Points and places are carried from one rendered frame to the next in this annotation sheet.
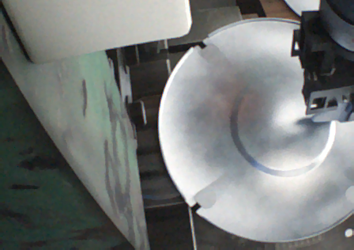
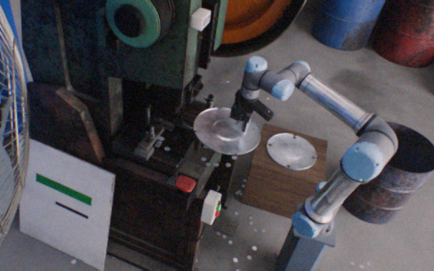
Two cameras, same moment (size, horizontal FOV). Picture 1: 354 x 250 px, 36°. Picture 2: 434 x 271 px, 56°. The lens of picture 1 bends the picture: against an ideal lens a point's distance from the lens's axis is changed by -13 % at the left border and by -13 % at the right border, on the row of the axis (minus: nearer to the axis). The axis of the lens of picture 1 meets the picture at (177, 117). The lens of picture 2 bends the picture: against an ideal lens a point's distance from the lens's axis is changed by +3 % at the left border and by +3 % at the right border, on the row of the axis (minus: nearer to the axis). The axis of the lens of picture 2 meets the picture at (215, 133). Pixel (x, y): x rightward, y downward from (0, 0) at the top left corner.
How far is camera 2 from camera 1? 118 cm
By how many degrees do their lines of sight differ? 25
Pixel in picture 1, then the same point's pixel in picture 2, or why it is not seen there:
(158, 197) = (188, 126)
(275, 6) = (261, 147)
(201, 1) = not seen: hidden behind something
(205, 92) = (213, 116)
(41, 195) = (181, 45)
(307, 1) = (275, 151)
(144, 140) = (193, 116)
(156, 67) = not seen: hidden behind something
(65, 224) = (179, 56)
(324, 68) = (237, 104)
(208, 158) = (204, 125)
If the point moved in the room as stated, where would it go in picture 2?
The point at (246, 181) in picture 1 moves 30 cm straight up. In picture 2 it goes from (209, 133) to (219, 73)
